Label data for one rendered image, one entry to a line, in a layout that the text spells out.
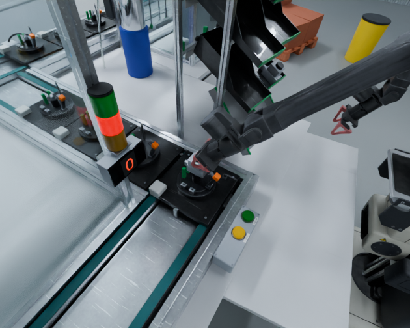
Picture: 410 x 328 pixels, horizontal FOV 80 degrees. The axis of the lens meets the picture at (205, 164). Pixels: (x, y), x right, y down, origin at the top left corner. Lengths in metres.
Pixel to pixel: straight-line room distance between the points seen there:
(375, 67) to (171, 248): 0.71
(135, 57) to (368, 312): 1.86
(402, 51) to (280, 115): 0.24
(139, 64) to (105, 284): 1.19
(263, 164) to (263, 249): 0.40
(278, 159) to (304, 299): 0.58
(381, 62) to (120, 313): 0.85
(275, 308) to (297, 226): 0.30
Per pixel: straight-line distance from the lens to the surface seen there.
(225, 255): 0.79
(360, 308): 1.70
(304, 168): 1.21
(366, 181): 2.64
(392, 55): 0.62
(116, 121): 0.57
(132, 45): 1.56
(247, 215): 0.85
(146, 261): 0.84
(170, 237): 0.86
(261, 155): 1.18
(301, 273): 0.95
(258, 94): 0.93
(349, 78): 0.61
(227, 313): 1.74
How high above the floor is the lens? 1.70
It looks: 50 degrees down
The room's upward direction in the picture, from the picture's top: 5 degrees clockwise
